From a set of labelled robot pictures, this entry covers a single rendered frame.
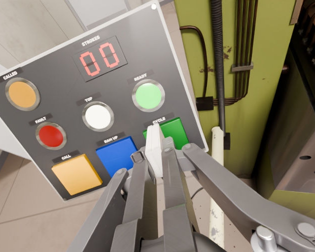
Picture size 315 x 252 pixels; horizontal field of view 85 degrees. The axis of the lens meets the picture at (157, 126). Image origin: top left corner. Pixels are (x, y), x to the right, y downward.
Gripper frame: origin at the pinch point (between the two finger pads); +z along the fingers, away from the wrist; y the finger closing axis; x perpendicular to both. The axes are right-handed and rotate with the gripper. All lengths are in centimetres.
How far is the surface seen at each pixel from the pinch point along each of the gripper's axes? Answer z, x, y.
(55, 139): 12.8, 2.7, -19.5
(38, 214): 102, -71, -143
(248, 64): 32.6, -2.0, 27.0
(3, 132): 158, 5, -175
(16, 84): 12.9, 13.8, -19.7
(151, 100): 12.8, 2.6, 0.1
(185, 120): 13.2, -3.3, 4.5
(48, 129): 12.9, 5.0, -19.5
